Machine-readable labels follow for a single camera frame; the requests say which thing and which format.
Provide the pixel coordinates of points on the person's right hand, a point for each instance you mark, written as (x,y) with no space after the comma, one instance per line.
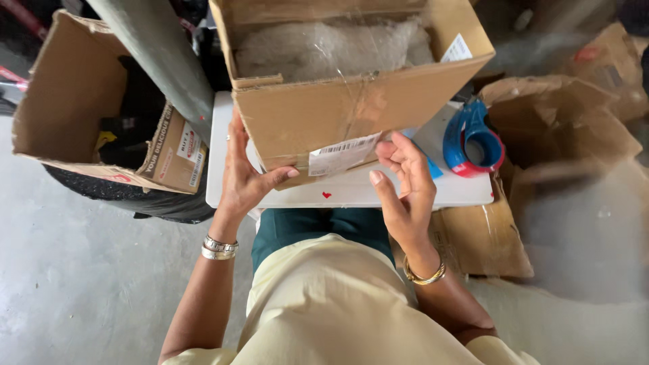
(413,203)

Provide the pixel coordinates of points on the person's left hand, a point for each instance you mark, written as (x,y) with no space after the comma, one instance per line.
(242,175)

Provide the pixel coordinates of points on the brown cardboard box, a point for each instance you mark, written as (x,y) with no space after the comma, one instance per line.
(350,91)

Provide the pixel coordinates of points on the blue paper sheet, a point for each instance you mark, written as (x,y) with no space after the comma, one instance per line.
(431,162)

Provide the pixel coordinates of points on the white stool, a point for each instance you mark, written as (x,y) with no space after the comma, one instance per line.
(350,192)

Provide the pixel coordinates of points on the gold bangle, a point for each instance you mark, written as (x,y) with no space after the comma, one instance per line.
(425,276)

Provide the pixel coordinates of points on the blue red tape dispenser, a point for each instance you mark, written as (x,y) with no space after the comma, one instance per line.
(471,142)

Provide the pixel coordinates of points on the white barcode shipping label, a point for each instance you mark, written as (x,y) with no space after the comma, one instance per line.
(342,154)

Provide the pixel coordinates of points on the dark green trousers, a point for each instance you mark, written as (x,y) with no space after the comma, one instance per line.
(314,228)

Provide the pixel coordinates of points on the pale yellow tunic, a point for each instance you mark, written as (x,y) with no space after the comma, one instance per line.
(355,314)

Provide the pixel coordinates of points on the grey pole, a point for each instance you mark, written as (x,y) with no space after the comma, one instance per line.
(162,56)

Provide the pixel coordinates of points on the heap of flattened cardboard boxes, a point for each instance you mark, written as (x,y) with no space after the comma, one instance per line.
(557,152)

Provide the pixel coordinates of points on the clear bubble wrap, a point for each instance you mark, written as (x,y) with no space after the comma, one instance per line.
(329,48)

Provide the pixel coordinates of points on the white address label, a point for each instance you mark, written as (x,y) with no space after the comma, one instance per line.
(457,49)

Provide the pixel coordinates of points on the printed brown cardboard carton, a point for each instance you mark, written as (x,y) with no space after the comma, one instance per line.
(76,101)

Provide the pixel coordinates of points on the red metal frame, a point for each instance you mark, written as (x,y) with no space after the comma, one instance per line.
(20,45)

